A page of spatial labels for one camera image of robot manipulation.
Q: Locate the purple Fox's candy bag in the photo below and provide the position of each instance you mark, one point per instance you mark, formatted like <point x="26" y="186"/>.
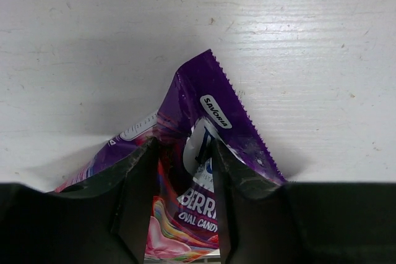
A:
<point x="199" y="107"/>

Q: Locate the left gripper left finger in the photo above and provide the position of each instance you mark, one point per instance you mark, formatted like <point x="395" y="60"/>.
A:
<point x="103" y="219"/>

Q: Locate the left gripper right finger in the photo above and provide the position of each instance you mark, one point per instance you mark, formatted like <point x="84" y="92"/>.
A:
<point x="300" y="222"/>

